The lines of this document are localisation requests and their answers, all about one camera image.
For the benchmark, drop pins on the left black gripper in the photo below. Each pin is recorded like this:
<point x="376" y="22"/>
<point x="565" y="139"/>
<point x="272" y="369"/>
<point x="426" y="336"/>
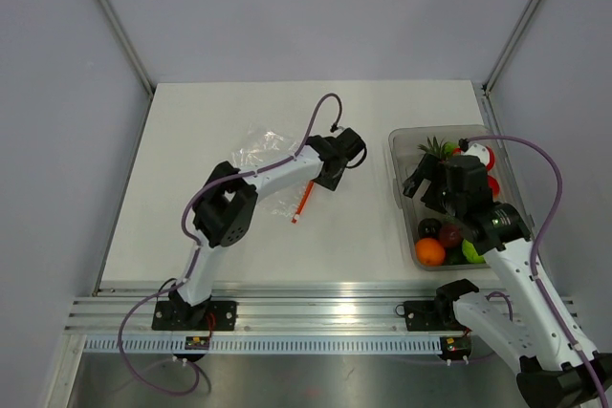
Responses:
<point x="328" y="183"/>

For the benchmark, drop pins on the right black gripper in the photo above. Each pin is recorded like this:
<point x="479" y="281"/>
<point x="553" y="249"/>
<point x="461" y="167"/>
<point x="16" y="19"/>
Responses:
<point x="426" y="168"/>

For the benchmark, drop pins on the plastic pineapple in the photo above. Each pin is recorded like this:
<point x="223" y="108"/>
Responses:
<point x="441" y="149"/>

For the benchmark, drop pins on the clear orange zip top bag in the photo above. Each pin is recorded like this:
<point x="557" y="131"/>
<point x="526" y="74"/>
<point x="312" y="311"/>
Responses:
<point x="261" y="145"/>

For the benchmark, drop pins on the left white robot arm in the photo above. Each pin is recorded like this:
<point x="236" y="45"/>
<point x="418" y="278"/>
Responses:
<point x="219" y="216"/>

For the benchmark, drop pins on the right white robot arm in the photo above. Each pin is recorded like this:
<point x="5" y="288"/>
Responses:
<point x="555" y="364"/>

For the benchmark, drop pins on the clear plastic food bin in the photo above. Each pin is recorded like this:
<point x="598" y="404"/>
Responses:
<point x="406" y="198"/>

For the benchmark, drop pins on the dark purple plum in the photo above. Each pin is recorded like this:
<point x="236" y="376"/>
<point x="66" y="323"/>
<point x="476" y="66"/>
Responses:
<point x="429" y="228"/>

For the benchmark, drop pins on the dark red apple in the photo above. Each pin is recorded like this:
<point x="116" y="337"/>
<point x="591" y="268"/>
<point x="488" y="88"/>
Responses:
<point x="450" y="236"/>

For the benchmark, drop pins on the red tomato lower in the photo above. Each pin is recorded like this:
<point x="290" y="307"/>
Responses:
<point x="494" y="186"/>

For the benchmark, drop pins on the red tomato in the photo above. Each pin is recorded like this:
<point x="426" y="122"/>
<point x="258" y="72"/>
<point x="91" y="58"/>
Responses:
<point x="492" y="159"/>
<point x="494" y="186"/>

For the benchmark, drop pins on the red tomato upper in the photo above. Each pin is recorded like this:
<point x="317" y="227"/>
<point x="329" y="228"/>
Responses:
<point x="492" y="159"/>

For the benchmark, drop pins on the orange fruit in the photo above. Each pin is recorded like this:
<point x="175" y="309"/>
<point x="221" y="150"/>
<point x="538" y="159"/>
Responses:
<point x="430" y="253"/>

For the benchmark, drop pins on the green lime apple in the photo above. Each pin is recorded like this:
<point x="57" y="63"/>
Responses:
<point x="471" y="254"/>

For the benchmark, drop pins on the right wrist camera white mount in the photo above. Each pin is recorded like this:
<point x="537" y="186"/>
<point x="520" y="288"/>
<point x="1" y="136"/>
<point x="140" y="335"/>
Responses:
<point x="474" y="149"/>

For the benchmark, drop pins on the right aluminium frame post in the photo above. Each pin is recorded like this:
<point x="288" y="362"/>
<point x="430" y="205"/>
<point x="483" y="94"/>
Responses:
<point x="518" y="32"/>

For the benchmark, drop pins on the aluminium frame post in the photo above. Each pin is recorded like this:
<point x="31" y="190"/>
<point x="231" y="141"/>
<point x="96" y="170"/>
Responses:
<point x="518" y="32"/>
<point x="127" y="47"/>

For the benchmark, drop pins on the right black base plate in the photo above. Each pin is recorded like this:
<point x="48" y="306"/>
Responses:
<point x="429" y="316"/>

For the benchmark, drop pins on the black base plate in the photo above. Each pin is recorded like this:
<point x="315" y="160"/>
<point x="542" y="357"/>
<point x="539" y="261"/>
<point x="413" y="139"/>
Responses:
<point x="215" y="315"/>
<point x="429" y="316"/>

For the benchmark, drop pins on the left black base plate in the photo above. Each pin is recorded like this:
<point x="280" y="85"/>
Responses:
<point x="215" y="315"/>

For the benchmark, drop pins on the aluminium mounting rail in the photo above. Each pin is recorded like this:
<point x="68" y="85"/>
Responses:
<point x="361" y="308"/>

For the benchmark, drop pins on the white slotted cable duct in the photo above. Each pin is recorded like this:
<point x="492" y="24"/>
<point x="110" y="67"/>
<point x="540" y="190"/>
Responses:
<point x="226" y="344"/>

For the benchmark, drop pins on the left aluminium frame post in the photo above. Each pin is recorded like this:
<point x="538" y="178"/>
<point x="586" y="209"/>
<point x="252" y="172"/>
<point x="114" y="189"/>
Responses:
<point x="127" y="47"/>

